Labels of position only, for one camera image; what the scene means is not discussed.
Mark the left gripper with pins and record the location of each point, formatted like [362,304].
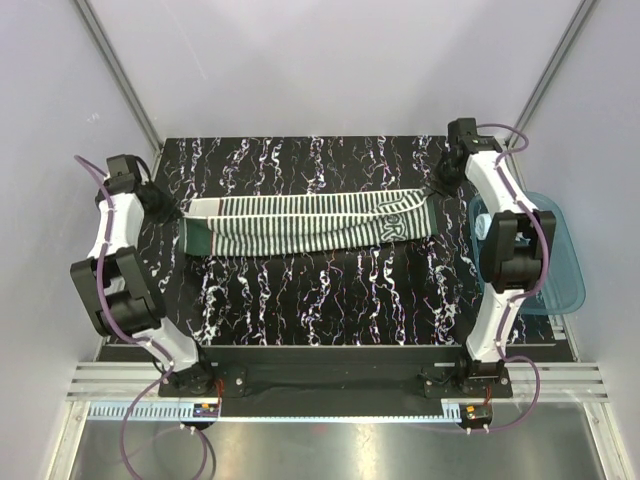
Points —
[169,212]

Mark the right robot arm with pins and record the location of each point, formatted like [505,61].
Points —
[514,260]

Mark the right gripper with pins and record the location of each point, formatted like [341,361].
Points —
[439,189]

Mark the black marbled table mat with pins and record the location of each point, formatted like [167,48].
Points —
[414,293]

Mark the blue transparent plastic bin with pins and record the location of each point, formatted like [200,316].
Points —
[563,291]

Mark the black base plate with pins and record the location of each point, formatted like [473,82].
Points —
[338,381]

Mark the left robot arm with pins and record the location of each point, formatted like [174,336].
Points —
[117,290]

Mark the green white striped towel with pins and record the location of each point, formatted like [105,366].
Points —
[259,226]

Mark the light blue towel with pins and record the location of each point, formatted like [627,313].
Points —
[482,226]

